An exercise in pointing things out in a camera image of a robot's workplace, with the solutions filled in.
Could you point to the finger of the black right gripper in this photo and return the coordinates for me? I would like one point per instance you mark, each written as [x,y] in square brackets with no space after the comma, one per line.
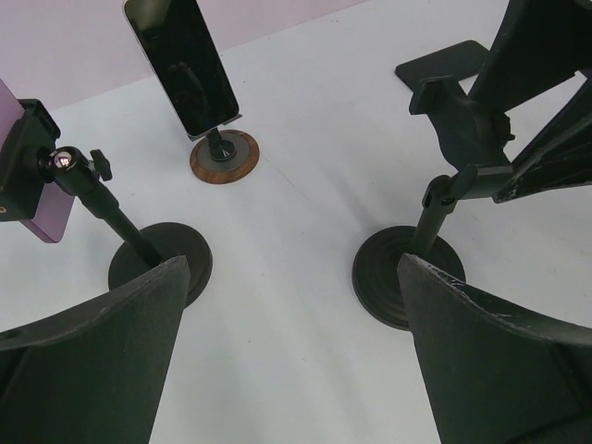
[539,45]
[559,157]

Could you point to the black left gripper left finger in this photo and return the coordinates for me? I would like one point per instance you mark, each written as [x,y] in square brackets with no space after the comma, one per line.
[95,372]

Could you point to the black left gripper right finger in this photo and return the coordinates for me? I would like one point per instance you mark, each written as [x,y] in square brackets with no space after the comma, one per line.
[494,371]

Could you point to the black smartphone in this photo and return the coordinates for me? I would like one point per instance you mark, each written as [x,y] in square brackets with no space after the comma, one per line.
[460,61]

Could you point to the black phone stand round base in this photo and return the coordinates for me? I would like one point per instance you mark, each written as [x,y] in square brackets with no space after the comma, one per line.
[471,137]

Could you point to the purple smartphone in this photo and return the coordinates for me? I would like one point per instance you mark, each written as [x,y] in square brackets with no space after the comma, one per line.
[28,195]

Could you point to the black ball-joint phone stand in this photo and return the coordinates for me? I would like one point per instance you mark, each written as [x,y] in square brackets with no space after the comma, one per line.
[83,177]

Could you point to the wooden base phone stand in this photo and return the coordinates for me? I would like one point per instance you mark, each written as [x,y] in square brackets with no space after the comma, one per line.
[220,157]

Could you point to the dark glossy smartphone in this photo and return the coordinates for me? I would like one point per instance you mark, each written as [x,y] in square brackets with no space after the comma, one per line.
[175,39]

